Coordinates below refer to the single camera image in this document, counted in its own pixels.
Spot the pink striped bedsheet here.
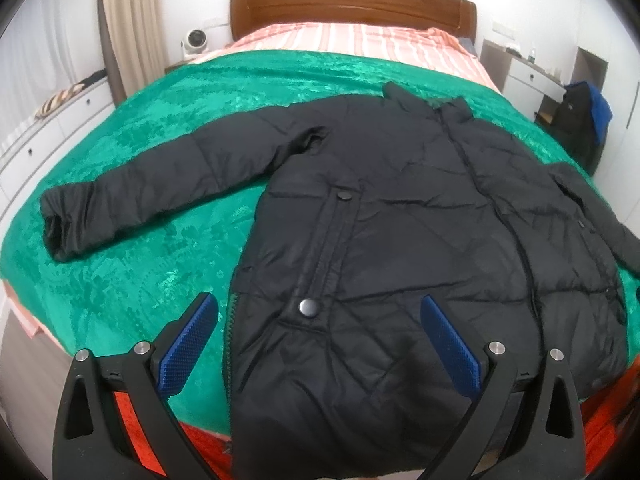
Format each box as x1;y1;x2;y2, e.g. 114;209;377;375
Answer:
192;22;503;93

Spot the white desk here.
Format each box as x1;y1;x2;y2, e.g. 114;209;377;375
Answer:
480;39;568;106

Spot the white drawer cabinet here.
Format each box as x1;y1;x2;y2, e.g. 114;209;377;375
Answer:
0;75;118;226

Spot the orange cloth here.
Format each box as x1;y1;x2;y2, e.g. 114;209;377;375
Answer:
107;385;640;480

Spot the striped cushion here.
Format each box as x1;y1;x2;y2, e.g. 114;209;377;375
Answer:
39;85;85;118

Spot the black puffer jacket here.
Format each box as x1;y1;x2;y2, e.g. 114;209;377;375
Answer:
39;81;640;480

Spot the wooden headboard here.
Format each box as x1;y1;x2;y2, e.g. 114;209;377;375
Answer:
230;0;478;43

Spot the small white fan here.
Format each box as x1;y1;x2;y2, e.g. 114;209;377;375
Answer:
180;27;208;57

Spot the chair with dark clothes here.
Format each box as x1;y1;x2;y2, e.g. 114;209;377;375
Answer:
550;80;613;177

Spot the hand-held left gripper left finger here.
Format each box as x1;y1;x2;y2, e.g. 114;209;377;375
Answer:
52;291;219;480

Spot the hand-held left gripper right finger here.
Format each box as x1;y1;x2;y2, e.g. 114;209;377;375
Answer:
420;295;586;480

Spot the green blanket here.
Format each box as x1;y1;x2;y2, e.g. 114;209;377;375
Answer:
0;49;640;436

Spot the beige curtain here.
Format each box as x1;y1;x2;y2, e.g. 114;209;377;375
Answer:
97;0;168;108

